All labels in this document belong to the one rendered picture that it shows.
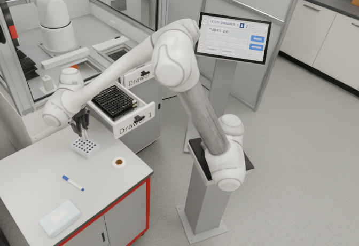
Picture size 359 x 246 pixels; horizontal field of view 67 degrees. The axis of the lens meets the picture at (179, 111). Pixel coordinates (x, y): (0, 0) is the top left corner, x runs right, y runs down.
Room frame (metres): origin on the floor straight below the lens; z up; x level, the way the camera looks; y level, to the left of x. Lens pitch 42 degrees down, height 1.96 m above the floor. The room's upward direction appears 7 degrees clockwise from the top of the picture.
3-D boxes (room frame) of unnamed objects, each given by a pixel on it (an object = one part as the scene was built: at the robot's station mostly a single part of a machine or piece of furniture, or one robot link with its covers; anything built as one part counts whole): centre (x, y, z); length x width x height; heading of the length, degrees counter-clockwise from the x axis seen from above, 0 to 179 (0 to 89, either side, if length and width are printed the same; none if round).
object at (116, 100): (1.24, 0.40, 0.87); 0.22 x 0.18 x 0.06; 50
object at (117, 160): (0.86, 0.28, 0.78); 0.07 x 0.07 x 0.04
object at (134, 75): (1.56, 0.29, 0.87); 0.29 x 0.02 x 0.11; 140
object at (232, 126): (1.01, -0.26, 0.94); 0.18 x 0.16 x 0.22; 179
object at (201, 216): (1.02, -0.25, 0.38); 0.30 x 0.30 x 0.76; 25
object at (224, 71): (1.87, -0.32, 0.51); 0.50 x 0.45 x 1.02; 176
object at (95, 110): (1.25, 0.41, 0.86); 0.40 x 0.26 x 0.06; 50
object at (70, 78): (0.98, 0.51, 1.18); 0.13 x 0.11 x 0.16; 0
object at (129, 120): (1.11, 0.25, 0.87); 0.29 x 0.02 x 0.11; 140
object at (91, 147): (0.95, 0.49, 0.78); 0.12 x 0.08 x 0.04; 65
